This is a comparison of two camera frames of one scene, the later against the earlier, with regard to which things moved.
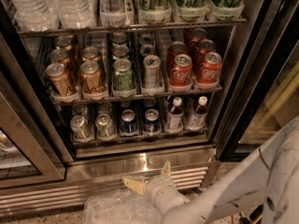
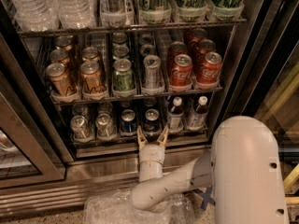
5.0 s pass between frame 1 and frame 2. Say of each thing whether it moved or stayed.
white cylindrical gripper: moved
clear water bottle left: stayed
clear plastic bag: stayed
